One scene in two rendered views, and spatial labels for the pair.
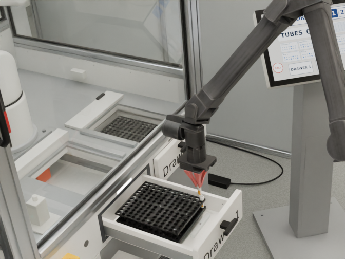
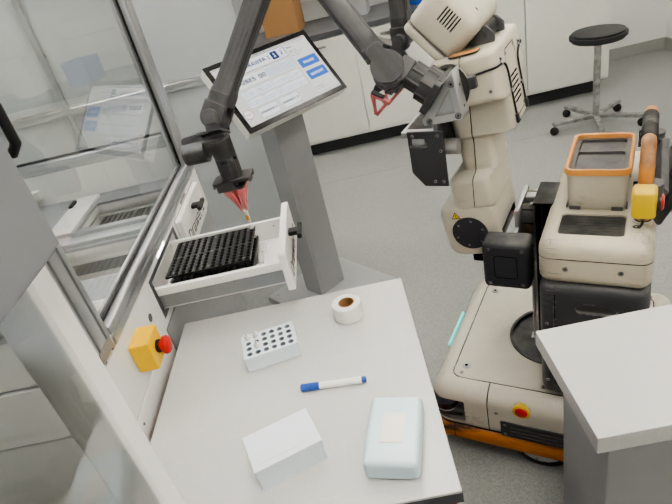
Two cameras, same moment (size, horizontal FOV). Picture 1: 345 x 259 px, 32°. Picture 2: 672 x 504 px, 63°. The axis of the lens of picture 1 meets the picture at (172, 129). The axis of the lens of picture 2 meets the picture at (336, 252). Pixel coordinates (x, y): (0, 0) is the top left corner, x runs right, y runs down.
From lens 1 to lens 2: 0.66 m
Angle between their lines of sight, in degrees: 24
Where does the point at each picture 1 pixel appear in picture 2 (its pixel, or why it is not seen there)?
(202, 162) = (241, 175)
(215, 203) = (266, 229)
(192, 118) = (214, 124)
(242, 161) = not seen: hidden behind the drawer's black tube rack
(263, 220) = (282, 297)
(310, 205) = (321, 256)
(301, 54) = (263, 97)
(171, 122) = (190, 144)
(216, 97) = (231, 92)
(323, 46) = not seen: outside the picture
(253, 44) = (250, 17)
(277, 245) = not seen: hidden behind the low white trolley
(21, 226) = (73, 288)
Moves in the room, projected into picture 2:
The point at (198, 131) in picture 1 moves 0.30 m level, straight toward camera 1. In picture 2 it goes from (225, 138) to (281, 163)
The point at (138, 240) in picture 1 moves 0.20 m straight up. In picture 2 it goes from (208, 289) to (179, 220)
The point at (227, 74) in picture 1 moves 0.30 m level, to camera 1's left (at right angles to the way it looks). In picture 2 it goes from (233, 61) to (114, 103)
